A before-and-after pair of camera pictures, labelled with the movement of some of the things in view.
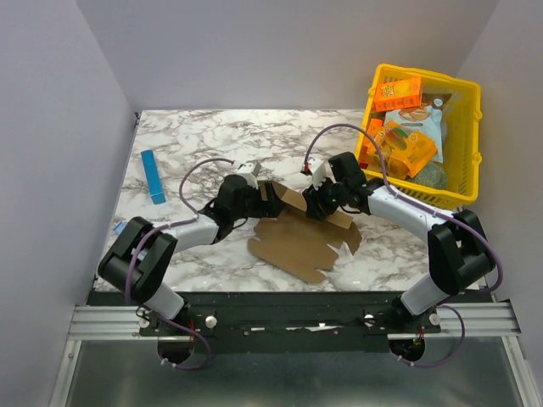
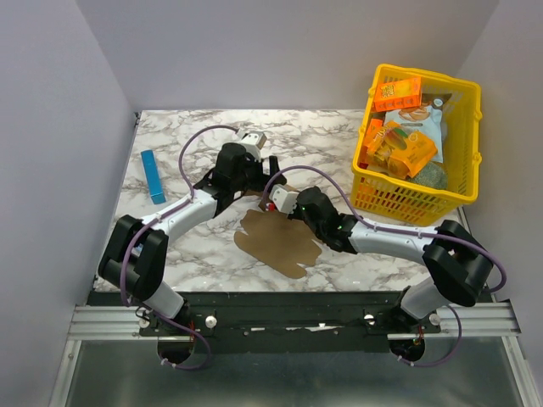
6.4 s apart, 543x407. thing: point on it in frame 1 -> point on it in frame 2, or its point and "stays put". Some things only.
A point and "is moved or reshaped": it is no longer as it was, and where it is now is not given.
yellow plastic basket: [461, 121] stays put
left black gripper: [270, 209] -> [262, 179]
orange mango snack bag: [403, 152] stays put
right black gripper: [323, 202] -> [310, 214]
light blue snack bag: [426, 119] stays put
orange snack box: [398, 94] stays put
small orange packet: [374, 126] stays put
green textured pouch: [433, 174] stays put
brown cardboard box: [295, 245] is moved or reshaped
